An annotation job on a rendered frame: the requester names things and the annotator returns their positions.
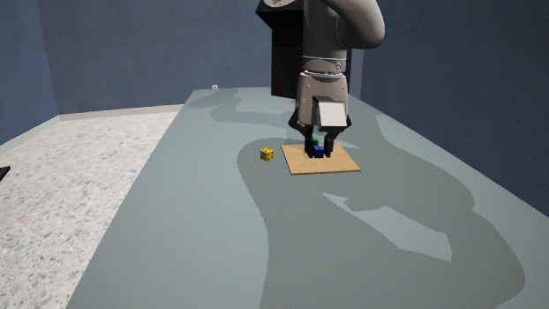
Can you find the tan mat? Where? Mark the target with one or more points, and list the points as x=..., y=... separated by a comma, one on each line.
x=299, y=162

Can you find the yellow die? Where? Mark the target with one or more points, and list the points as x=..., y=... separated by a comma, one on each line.
x=266, y=154

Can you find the blue die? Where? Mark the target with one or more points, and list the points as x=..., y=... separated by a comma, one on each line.
x=318, y=152

